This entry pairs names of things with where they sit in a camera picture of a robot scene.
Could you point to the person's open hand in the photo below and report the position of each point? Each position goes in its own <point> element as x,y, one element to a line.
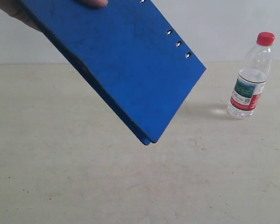
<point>11,8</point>

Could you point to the blue ring binder notebook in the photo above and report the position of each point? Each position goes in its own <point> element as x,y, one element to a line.
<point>128,53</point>

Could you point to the clear plastic water bottle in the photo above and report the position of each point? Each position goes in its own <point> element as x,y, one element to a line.
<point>252,77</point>

